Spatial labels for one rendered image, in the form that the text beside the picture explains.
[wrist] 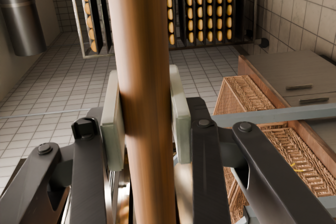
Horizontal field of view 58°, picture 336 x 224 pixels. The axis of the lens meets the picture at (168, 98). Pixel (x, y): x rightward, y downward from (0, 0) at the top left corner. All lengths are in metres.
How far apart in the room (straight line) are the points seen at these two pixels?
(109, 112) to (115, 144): 0.02
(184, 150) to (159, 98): 0.03
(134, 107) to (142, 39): 0.04
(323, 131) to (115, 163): 1.22
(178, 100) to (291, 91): 1.47
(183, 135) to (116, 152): 0.03
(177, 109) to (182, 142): 0.02
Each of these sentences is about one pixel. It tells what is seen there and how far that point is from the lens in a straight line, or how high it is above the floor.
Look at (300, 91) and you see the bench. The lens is 1.64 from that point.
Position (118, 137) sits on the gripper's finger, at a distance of 0.15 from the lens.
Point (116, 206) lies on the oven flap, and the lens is 1.54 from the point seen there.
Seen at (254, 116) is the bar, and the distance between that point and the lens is 1.27.
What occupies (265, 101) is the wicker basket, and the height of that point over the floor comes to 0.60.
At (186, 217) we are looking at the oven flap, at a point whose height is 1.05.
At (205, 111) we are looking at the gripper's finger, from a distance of 0.17.
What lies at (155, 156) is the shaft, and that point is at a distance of 0.19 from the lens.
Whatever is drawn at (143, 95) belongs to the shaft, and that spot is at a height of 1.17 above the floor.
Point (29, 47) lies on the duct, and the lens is 3.38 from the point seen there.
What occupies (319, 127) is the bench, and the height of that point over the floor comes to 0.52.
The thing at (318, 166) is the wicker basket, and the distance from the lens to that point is 1.24.
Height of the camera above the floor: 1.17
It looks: 3 degrees down
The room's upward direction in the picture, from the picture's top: 96 degrees counter-clockwise
